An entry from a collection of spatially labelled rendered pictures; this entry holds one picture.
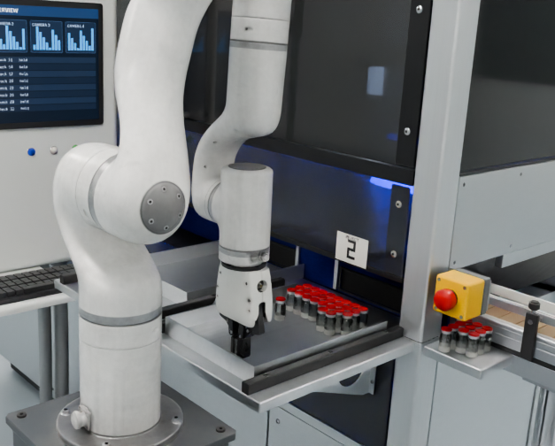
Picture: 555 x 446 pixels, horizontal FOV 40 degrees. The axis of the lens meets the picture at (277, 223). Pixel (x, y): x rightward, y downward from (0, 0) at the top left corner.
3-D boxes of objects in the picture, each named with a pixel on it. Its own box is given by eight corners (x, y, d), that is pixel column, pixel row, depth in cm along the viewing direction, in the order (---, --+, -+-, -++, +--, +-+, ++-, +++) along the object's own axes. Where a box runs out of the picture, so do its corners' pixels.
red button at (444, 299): (442, 303, 142) (444, 283, 141) (460, 311, 139) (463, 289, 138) (429, 308, 139) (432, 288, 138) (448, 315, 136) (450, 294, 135)
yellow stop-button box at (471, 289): (454, 302, 147) (458, 266, 146) (486, 313, 142) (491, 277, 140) (430, 311, 142) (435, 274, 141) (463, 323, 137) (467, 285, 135)
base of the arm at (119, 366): (96, 473, 104) (96, 349, 99) (34, 416, 117) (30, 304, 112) (207, 429, 116) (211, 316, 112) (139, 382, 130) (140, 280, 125)
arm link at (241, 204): (205, 240, 127) (241, 255, 120) (207, 162, 123) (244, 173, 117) (243, 232, 132) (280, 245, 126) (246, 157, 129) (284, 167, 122)
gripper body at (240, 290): (281, 259, 125) (278, 323, 128) (241, 244, 133) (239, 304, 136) (246, 268, 120) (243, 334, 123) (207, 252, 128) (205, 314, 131)
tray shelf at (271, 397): (221, 251, 202) (221, 245, 202) (437, 341, 153) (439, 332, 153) (53, 287, 171) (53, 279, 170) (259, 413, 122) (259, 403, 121)
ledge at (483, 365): (464, 337, 156) (465, 328, 155) (520, 359, 147) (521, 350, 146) (422, 354, 147) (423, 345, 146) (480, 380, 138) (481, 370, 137)
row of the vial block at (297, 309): (290, 307, 161) (292, 286, 160) (353, 335, 148) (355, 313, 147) (283, 309, 160) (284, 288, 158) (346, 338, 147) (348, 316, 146)
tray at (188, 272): (234, 249, 198) (234, 236, 197) (303, 278, 180) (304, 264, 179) (119, 273, 176) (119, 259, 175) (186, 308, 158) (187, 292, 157)
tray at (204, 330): (294, 297, 167) (295, 282, 166) (385, 337, 149) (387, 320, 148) (165, 334, 145) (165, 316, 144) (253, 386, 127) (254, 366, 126)
